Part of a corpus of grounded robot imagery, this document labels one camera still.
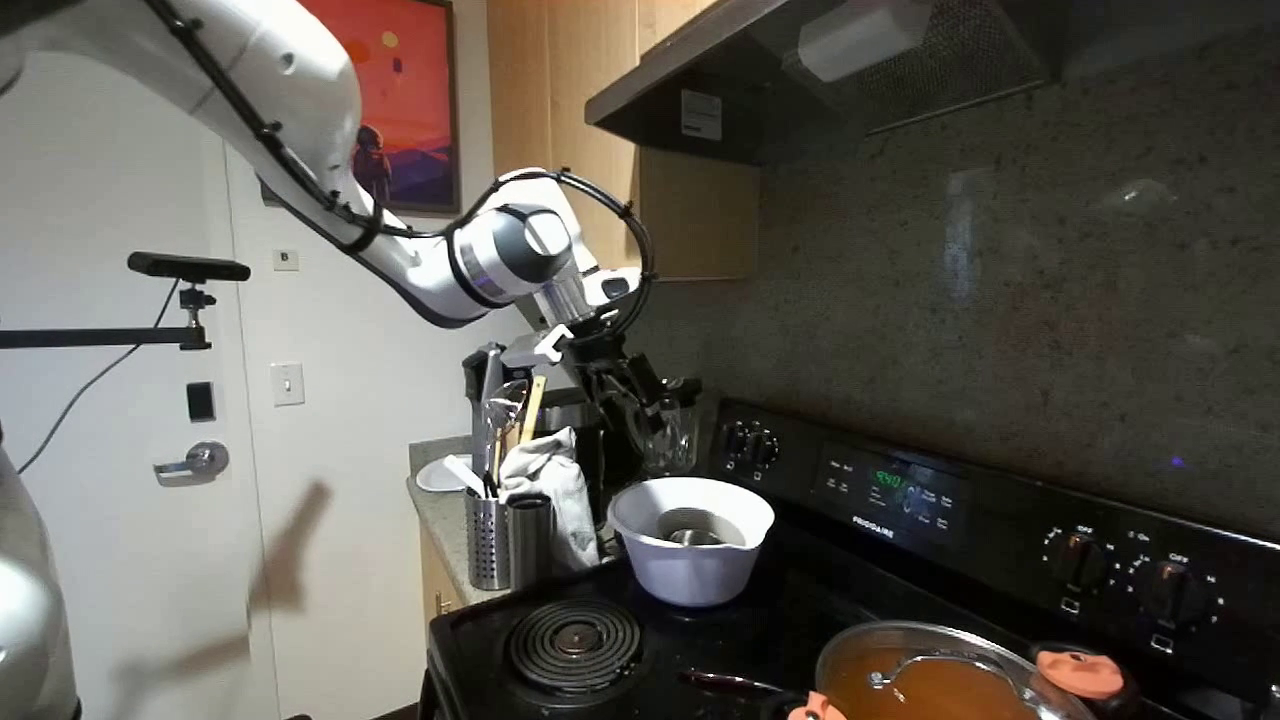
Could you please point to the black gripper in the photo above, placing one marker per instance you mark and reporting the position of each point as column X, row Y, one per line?
column 606, row 369

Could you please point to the white cloth towel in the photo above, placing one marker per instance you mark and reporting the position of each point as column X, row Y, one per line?
column 546, row 466

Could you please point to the grey bowl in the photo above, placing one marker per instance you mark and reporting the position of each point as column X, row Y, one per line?
column 694, row 524

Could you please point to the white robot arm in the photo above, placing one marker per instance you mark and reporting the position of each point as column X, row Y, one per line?
column 287, row 98

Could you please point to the large white mixing bowl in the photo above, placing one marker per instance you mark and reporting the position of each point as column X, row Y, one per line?
column 691, row 574

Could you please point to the steel travel mug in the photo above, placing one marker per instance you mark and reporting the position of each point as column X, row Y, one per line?
column 528, row 536

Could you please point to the wooden upper cabinet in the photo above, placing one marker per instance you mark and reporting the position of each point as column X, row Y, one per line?
column 549, row 57

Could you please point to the perforated steel utensil holder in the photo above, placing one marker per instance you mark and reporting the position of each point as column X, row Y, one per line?
column 487, row 542

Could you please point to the black electric stove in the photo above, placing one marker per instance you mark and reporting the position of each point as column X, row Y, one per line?
column 873, row 528

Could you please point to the range hood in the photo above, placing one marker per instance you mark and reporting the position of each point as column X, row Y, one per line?
column 749, row 79

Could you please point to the red wall painting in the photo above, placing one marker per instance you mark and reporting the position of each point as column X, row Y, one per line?
column 402, row 54

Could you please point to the black camera on stand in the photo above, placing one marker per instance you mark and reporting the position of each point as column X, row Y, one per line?
column 189, row 274

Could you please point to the white door with handle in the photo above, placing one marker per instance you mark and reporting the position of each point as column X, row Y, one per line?
column 206, row 564

